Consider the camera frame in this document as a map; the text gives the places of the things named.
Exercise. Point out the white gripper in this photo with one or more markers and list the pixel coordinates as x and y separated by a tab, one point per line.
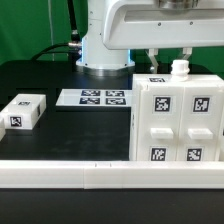
145	24

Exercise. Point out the white cabinet body box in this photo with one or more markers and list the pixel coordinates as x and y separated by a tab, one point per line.
179	76

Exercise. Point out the white cabinet top block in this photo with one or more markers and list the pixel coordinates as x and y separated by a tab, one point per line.
24	111

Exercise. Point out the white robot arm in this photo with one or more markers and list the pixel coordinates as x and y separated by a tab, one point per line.
96	57

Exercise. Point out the white left fence piece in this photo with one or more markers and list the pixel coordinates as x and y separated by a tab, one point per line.
2	128

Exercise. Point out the white marker base plate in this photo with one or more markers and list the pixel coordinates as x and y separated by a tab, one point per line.
94	98

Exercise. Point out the white front fence rail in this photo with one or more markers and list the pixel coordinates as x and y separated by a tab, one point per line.
110	174

